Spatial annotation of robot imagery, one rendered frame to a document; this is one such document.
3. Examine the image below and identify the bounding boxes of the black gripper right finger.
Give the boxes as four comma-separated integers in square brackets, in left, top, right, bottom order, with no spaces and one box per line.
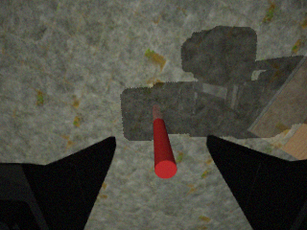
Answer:
[206,135,307,230]

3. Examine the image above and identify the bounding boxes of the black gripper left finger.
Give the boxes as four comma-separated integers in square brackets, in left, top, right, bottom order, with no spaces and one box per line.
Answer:
[0,136,116,230]

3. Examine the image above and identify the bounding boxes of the red peg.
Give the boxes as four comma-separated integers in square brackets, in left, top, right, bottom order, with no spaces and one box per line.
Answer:
[153,118,177,178]

